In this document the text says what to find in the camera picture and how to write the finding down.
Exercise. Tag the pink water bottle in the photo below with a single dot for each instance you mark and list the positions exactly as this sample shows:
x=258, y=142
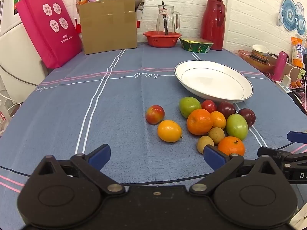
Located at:
x=280, y=65

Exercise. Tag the orange snack packet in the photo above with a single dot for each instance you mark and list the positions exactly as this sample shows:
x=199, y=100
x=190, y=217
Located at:
x=297, y=50

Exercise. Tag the red thermos jug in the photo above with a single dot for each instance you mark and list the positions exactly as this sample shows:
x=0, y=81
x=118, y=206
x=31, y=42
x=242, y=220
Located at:
x=213, y=23

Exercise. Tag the red yellow peach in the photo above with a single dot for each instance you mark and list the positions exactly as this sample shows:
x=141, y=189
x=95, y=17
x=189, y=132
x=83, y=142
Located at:
x=155, y=114

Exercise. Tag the large orange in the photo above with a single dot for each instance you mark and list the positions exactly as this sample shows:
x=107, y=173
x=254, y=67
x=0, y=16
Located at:
x=199, y=122

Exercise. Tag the yellow orange citrus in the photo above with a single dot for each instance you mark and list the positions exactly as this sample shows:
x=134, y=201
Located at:
x=169, y=131

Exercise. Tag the pink tote bag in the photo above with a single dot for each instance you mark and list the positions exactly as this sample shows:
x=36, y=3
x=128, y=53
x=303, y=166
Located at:
x=50, y=30

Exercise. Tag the red plastic basket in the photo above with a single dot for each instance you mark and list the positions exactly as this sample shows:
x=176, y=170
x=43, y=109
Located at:
x=159, y=40

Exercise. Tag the green instant noodle bowl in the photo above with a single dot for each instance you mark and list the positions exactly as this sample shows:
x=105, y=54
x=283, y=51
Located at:
x=196, y=45

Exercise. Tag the brown wooden bowl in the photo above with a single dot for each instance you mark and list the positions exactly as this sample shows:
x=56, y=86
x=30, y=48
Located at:
x=264, y=67

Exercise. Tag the cardboard box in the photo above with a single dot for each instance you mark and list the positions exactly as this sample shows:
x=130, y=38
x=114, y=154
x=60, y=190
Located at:
x=108, y=25

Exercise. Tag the white power strip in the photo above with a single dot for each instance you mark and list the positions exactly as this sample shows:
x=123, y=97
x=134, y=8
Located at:
x=284, y=84

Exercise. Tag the white plate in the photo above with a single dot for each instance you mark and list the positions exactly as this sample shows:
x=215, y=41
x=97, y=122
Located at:
x=211, y=80

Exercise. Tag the red apple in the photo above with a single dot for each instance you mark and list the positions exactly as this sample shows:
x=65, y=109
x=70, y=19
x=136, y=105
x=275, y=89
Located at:
x=209, y=105

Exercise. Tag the orange with stem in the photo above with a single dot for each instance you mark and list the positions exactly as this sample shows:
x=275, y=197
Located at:
x=231, y=144

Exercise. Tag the blue paper fan decoration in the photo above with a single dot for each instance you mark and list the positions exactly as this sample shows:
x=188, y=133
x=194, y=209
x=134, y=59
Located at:
x=289, y=15

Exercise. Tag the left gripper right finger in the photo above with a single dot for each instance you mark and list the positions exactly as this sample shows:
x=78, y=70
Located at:
x=225, y=167

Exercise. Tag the blue striped tablecloth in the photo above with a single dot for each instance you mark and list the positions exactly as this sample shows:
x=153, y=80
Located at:
x=103, y=98

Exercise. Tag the black straw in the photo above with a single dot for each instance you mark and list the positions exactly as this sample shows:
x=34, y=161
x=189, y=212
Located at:
x=165, y=19

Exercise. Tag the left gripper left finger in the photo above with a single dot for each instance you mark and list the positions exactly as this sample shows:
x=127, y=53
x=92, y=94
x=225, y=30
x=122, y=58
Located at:
x=89, y=167

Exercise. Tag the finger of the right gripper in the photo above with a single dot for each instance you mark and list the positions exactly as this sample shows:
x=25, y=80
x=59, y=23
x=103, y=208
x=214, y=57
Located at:
x=297, y=137

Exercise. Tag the brown longan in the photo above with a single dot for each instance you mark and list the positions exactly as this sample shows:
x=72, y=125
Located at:
x=203, y=142
x=217, y=135

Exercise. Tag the dark plum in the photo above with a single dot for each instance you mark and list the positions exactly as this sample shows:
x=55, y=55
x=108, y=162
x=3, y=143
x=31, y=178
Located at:
x=248, y=115
x=226, y=109

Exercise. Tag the small orange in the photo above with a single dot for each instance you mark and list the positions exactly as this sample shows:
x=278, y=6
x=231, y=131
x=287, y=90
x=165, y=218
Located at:
x=218, y=119

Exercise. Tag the white appliance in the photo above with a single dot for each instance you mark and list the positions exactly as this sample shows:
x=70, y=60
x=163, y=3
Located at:
x=21, y=66

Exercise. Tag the glass pitcher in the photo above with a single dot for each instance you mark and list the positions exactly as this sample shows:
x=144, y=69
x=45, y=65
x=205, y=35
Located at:
x=173, y=19

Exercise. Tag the green apple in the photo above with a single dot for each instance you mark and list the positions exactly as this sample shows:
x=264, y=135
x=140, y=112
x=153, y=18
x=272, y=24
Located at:
x=187, y=105
x=237, y=126

